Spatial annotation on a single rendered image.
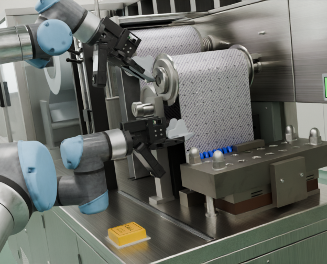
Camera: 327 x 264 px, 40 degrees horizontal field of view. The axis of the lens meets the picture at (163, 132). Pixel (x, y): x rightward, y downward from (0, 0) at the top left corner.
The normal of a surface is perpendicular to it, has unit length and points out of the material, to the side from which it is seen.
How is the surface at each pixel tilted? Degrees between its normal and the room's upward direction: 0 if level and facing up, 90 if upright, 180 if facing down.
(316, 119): 90
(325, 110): 90
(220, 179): 90
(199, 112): 90
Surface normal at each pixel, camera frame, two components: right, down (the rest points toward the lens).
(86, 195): -0.17, 0.18
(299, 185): 0.47, 0.08
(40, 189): 0.98, -0.16
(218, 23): -0.88, 0.18
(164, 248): -0.12, -0.98
